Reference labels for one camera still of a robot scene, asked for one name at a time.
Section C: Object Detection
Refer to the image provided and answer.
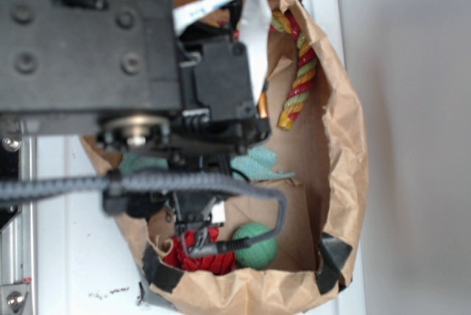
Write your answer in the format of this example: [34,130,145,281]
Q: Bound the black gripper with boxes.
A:
[161,33,273,227]

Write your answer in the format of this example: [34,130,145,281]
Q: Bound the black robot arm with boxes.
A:
[1,0,271,214]

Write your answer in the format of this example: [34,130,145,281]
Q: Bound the light blue cloth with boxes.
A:
[118,145,295,181]

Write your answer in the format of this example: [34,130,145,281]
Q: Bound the red cloth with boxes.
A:
[162,236,236,275]

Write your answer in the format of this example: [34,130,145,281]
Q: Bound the brown paper bag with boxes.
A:
[79,0,370,312]

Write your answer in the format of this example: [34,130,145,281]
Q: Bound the green ball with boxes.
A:
[233,222,278,270]

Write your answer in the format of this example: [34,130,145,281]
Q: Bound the white flat ribbon cable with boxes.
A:
[171,0,272,107]

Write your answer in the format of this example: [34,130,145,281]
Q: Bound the red yellow green twisted rope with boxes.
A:
[269,9,318,132]

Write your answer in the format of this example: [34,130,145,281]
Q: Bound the grey braided cable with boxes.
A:
[0,171,289,257]

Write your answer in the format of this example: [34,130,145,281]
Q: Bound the metal frame rail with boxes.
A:
[1,121,38,314]

